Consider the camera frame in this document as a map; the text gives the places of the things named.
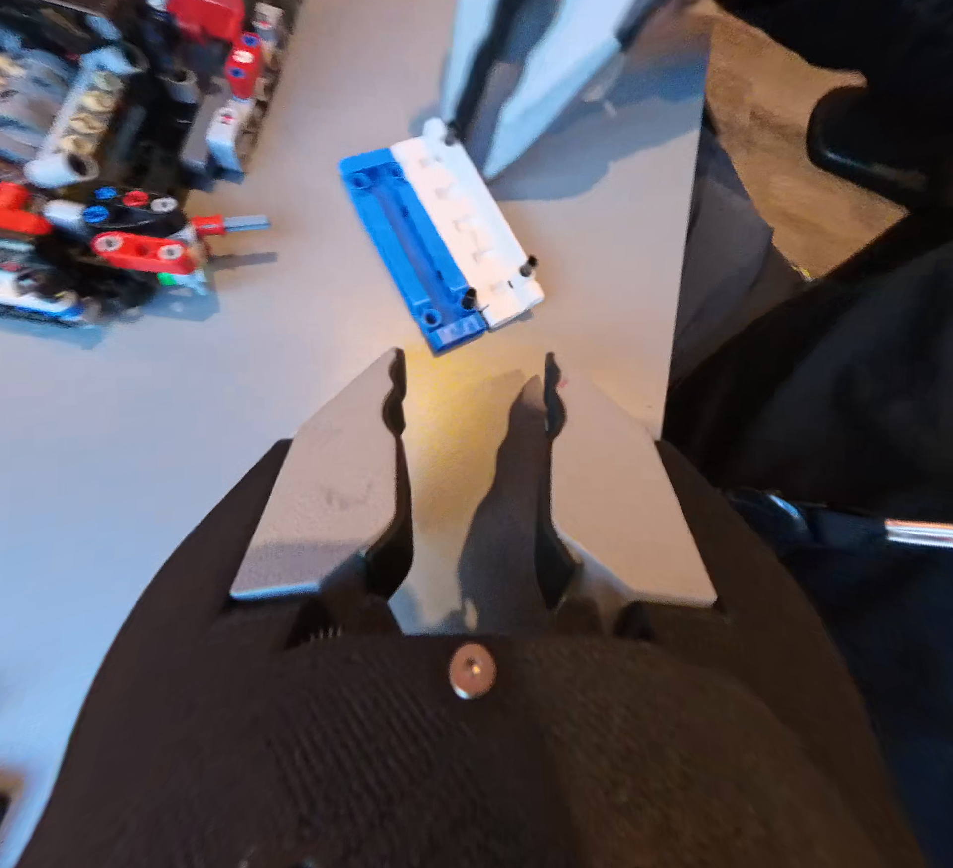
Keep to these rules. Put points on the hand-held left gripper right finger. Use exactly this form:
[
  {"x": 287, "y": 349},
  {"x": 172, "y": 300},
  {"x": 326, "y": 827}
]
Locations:
[{"x": 625, "y": 511}]

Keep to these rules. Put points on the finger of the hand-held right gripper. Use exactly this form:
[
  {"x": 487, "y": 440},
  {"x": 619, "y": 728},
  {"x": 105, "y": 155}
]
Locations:
[
  {"x": 566, "y": 12},
  {"x": 480, "y": 4}
]

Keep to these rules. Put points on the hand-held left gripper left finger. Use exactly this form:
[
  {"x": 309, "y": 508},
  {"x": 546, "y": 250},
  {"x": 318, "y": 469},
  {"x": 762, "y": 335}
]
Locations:
[{"x": 327, "y": 503}]

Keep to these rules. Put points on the white brick panel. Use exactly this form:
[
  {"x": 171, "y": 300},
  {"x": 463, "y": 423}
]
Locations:
[{"x": 476, "y": 213}]

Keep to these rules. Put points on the black brick race car model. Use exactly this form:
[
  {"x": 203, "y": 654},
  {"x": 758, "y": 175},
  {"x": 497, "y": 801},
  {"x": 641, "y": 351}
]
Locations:
[{"x": 149, "y": 101}]

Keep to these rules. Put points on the grey desk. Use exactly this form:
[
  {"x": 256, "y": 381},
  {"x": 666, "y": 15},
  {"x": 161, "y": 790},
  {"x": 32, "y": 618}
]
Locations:
[{"x": 335, "y": 27}]

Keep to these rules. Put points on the black office chair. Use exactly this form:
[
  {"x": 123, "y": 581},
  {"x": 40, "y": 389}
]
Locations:
[{"x": 856, "y": 399}]

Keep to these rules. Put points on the person's grey trouser leg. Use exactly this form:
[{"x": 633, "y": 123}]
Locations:
[{"x": 729, "y": 250}]

